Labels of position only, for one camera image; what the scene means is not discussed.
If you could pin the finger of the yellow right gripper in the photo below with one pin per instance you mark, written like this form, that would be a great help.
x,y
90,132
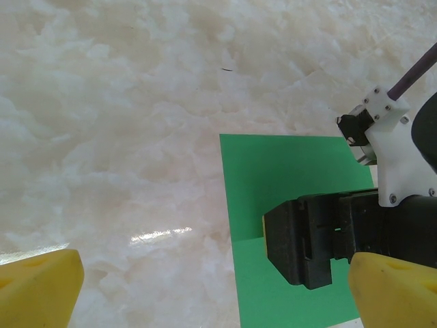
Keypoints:
x,y
293,239
365,198

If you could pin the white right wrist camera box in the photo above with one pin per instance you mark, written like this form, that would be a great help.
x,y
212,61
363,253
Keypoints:
x,y
389,153

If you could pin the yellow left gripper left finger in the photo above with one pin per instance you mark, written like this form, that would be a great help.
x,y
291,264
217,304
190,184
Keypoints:
x,y
34,294

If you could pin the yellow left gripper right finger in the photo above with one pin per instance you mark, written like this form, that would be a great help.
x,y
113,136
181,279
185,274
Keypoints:
x,y
392,297

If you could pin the green square paper sheet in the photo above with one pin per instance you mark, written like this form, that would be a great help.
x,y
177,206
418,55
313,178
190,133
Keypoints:
x,y
259,177

